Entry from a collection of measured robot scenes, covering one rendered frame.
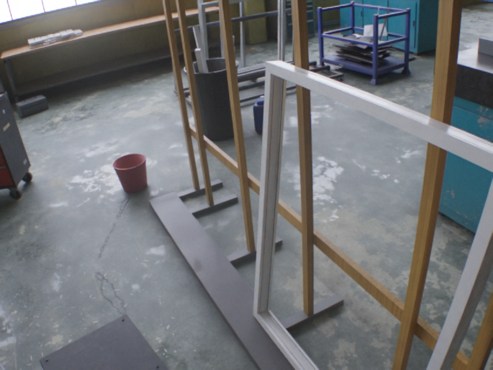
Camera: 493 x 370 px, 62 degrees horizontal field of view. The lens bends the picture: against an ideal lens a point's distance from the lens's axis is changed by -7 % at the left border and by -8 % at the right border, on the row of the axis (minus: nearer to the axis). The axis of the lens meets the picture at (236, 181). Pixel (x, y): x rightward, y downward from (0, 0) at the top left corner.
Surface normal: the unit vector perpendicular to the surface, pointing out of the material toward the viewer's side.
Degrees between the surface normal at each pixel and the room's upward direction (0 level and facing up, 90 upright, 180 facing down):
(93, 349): 0
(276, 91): 90
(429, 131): 82
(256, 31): 90
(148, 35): 90
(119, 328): 0
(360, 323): 0
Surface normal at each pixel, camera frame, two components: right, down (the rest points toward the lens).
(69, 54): 0.44, 0.41
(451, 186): -0.89, 0.30
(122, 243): -0.11, -0.86
